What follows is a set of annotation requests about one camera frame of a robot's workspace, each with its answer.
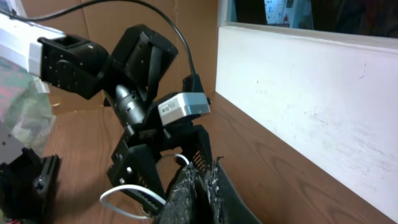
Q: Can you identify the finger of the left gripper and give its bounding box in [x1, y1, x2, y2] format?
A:
[118, 146, 165, 199]
[183, 124, 213, 173]

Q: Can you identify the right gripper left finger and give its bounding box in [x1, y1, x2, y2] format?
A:
[152, 162, 197, 224]

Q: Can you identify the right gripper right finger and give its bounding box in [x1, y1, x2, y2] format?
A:
[205, 157, 262, 224]

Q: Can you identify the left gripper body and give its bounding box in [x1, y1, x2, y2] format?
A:
[107, 122, 195, 186]

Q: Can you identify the white cable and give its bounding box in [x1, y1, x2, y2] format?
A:
[99, 153, 190, 220]

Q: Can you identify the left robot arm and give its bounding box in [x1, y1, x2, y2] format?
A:
[1, 12, 211, 215]

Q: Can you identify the clear plastic bag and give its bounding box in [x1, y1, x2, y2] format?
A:
[1, 58, 56, 156]

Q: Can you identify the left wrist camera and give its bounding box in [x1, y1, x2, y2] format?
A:
[158, 92, 210, 126]

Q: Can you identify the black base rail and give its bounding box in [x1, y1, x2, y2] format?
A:
[0, 121, 62, 224]

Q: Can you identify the left camera cable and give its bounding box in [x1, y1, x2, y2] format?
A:
[0, 0, 197, 77]

